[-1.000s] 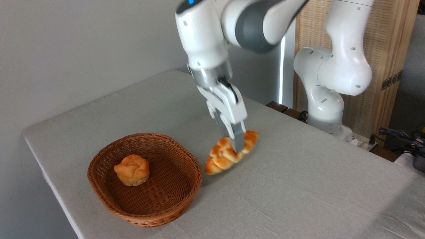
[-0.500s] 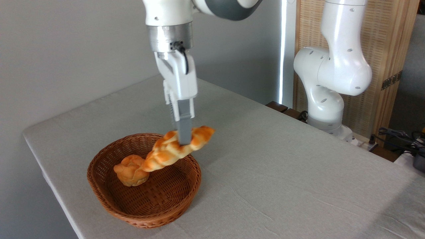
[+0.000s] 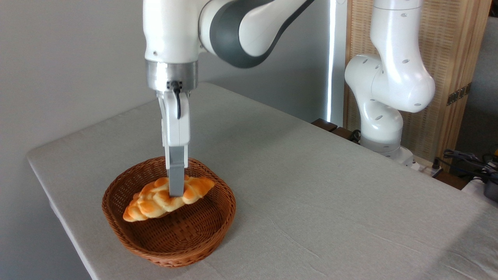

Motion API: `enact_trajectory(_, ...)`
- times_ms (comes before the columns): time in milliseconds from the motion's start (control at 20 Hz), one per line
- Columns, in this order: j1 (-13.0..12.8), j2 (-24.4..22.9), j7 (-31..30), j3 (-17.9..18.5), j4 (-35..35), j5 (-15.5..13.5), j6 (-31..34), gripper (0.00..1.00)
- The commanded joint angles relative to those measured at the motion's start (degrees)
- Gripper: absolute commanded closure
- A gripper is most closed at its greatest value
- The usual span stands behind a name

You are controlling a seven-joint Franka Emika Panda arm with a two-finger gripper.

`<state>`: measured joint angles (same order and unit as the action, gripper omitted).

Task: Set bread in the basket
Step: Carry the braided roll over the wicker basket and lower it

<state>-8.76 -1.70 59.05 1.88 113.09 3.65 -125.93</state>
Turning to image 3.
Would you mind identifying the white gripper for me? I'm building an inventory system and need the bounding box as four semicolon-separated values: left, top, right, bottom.
157;91;191;198

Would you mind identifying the long braided bread loaf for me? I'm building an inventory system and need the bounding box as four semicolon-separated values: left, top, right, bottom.
123;175;215;223

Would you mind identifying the brown wicker basket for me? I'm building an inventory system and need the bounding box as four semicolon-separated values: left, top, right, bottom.
102;156;237;268

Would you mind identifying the dark brown wooden board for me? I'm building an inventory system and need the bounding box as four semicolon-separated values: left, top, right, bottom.
311;118;361;143

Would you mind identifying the grey tablecloth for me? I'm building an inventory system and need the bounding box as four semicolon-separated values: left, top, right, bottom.
26;82;498;280

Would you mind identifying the white power strip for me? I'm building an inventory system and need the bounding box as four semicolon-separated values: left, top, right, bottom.
408;155;444;178

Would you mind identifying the dark metal screen hinge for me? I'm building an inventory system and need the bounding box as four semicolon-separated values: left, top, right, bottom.
446;82;472;106

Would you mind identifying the grey box device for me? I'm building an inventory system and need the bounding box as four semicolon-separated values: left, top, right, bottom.
484;180;498;203

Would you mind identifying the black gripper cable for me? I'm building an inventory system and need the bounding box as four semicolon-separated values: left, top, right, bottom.
167;80;183;120

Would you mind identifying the white vertical light post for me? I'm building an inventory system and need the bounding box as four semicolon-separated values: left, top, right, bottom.
326;0;348;127

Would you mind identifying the black cable bundle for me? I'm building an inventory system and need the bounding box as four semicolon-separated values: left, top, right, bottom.
433;149;498;184

